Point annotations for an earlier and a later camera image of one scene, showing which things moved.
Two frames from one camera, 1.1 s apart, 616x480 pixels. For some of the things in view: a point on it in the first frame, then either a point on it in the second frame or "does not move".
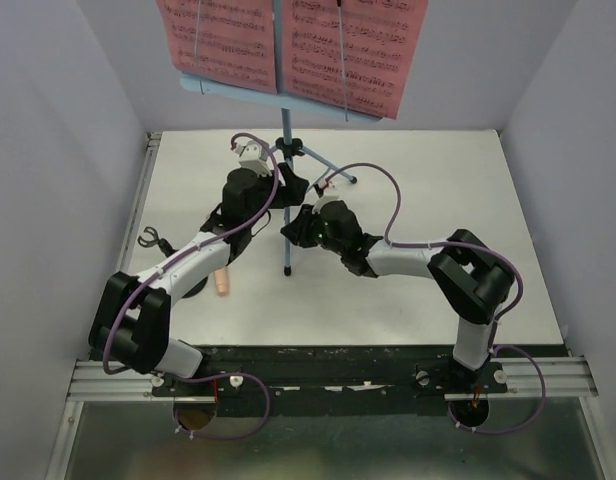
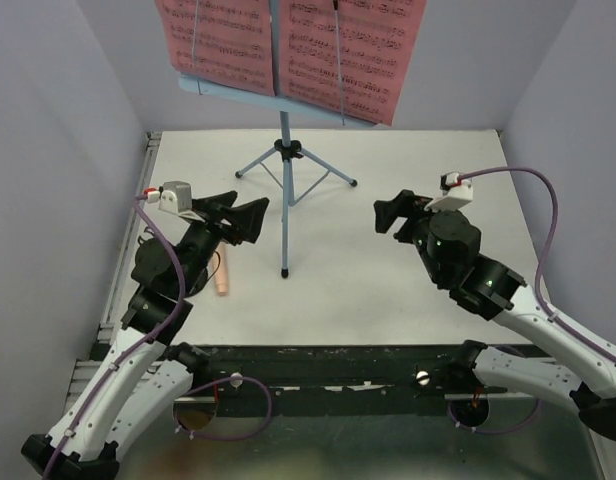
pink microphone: (221, 278) does not move
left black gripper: (294, 192) to (246, 219)
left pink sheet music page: (230, 41) does not move
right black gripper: (297, 229) to (405, 204)
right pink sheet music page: (379, 37) does not move
